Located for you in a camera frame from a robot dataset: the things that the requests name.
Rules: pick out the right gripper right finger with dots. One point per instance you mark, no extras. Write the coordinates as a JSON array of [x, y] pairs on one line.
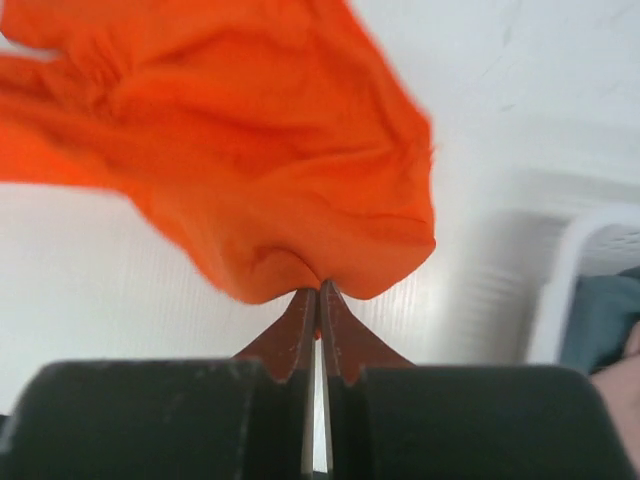
[[388, 418]]

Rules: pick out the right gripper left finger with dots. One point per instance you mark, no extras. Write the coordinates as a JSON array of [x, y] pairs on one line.
[[249, 416]]

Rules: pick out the pink t shirt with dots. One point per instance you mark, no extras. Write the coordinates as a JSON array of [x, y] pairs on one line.
[[618, 384]]

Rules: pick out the orange t shirt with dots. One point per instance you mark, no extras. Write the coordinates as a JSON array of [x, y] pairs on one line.
[[269, 140]]

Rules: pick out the white plastic laundry basket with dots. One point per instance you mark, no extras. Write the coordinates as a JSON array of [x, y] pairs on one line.
[[533, 265]]

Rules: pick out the teal blue t shirt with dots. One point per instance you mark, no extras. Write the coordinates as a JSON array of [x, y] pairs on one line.
[[604, 311]]

